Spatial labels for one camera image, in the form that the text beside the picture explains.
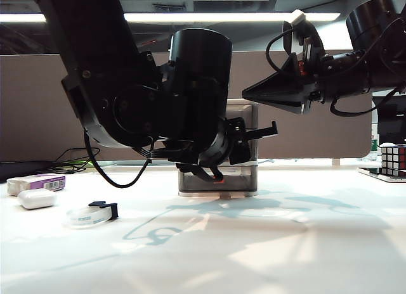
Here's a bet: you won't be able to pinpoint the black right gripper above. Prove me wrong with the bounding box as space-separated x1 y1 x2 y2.
241 49 374 115

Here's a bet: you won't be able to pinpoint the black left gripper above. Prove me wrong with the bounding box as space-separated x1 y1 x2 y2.
176 116 280 184

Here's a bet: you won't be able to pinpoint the long ceiling light strip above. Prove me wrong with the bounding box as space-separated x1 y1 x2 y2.
0 12 341 24

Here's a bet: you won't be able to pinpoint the clear bottle green label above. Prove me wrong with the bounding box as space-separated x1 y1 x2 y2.
369 121 380 163

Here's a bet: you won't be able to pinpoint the black monitor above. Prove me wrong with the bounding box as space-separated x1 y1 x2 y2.
372 91 406 146

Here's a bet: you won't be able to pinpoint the black Rubik's cube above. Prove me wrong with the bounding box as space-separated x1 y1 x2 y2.
379 143 406 180

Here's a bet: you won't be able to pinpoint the white-edged black tray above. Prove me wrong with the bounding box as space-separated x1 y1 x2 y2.
357 167 406 184

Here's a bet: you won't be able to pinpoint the purple and white box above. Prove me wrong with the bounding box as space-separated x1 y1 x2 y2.
6 174 67 196

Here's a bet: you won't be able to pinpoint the white earbuds case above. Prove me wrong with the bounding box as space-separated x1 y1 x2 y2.
17 188 58 210

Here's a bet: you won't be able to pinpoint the brown desk partition panel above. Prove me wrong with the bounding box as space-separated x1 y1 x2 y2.
0 49 372 163

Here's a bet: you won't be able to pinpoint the white plastic drawer cabinet frame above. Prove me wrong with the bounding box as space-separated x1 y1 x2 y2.
177 99 259 198

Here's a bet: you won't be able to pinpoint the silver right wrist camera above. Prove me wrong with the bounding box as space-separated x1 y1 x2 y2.
282 9 326 63

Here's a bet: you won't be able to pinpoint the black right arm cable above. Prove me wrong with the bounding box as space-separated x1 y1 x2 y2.
265 30 399 117

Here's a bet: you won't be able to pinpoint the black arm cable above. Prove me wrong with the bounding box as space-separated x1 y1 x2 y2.
82 129 154 189
265 30 399 117

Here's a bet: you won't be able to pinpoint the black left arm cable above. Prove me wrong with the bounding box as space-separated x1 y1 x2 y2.
82 129 154 189

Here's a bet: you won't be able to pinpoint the thin black cables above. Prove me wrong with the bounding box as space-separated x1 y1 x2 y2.
52 147 102 174

